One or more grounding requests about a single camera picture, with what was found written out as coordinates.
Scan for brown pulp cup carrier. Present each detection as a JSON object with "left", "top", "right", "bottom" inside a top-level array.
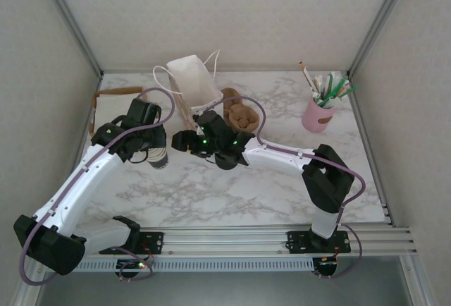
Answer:
[{"left": 218, "top": 87, "right": 262, "bottom": 134}]

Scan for beige paper cup stack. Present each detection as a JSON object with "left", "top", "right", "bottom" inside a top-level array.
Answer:
[{"left": 146, "top": 146, "right": 170, "bottom": 172}]

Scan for cartoon animal print paper bag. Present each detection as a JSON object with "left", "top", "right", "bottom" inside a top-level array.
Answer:
[{"left": 153, "top": 49, "right": 223, "bottom": 133}]

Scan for white paper napkins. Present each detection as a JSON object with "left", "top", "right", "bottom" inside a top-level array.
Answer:
[{"left": 97, "top": 94, "right": 135, "bottom": 127}]

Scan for brown cardboard napkin tray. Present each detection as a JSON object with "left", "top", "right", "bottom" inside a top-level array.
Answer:
[{"left": 90, "top": 87, "right": 144, "bottom": 137}]

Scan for pink straw holder cup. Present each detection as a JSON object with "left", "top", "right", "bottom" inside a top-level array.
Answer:
[{"left": 302, "top": 94, "right": 335, "bottom": 133}]

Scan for brown paper wrapped straw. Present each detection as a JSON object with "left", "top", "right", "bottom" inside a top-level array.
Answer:
[{"left": 299, "top": 61, "right": 320, "bottom": 97}]

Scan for controller board with LED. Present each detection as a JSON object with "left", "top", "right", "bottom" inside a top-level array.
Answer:
[
  {"left": 116, "top": 258, "right": 149, "bottom": 271},
  {"left": 314, "top": 256, "right": 340, "bottom": 274}
]

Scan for aluminium back frame rail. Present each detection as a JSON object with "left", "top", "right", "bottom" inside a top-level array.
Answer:
[{"left": 100, "top": 68, "right": 352, "bottom": 75}]

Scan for aluminium frame post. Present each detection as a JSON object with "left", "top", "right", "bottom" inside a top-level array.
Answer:
[
  {"left": 35, "top": 0, "right": 105, "bottom": 78},
  {"left": 346, "top": 0, "right": 417, "bottom": 77}
]

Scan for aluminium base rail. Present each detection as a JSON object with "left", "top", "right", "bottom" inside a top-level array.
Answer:
[{"left": 80, "top": 226, "right": 420, "bottom": 260}]

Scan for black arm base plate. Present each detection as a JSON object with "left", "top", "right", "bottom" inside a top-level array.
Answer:
[
  {"left": 287, "top": 230, "right": 352, "bottom": 255},
  {"left": 139, "top": 231, "right": 166, "bottom": 255}
]

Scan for grey slotted cable duct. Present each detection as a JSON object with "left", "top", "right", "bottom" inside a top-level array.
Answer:
[{"left": 75, "top": 258, "right": 316, "bottom": 272}]

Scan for aluminium side frame rail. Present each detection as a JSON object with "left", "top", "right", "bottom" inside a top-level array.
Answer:
[{"left": 347, "top": 71, "right": 395, "bottom": 228}]

